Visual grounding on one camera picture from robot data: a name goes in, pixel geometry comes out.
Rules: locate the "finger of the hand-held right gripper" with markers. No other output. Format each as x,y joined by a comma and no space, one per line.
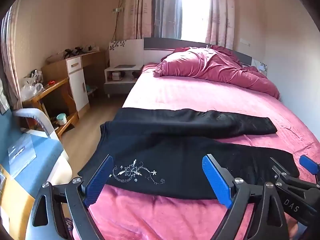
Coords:
309,165
281,170

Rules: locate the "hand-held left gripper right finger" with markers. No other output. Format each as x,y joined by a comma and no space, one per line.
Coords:
217,182

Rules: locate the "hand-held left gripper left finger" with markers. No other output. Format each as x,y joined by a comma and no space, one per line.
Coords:
98,180

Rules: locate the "black embroidered pants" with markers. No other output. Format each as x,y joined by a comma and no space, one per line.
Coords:
175,170

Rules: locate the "blue armchair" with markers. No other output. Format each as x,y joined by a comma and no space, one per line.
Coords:
42,151

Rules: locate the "mint green cup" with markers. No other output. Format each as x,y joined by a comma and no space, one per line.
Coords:
61,119

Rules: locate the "clear plastic sheet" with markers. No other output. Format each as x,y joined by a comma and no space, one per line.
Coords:
22,155

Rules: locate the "bed with pink sheet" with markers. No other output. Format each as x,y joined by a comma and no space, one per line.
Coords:
187,97

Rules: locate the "white cabinet with drawer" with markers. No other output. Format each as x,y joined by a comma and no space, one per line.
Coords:
78,90

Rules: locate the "small floral nightstand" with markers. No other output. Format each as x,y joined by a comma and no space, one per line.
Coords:
261,66

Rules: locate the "clear plastic bags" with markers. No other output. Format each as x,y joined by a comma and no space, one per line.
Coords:
31,89

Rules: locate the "magenta duvet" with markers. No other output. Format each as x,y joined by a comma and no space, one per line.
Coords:
212,65

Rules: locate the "white floral nightstand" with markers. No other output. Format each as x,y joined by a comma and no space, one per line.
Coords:
125,52

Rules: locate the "black tools on desk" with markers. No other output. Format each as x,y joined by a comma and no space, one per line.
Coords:
72,51

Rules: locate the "grey and white headboard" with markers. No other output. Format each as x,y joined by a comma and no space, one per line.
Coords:
160,43

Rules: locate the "pink patterned curtain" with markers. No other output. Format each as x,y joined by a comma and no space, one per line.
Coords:
11,55
137,10
221,12

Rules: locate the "grey curtain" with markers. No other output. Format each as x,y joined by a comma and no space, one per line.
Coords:
166,7

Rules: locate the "white wall switch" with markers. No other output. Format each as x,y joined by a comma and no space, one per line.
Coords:
245,42

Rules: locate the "wall power socket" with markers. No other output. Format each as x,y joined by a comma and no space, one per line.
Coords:
118,10

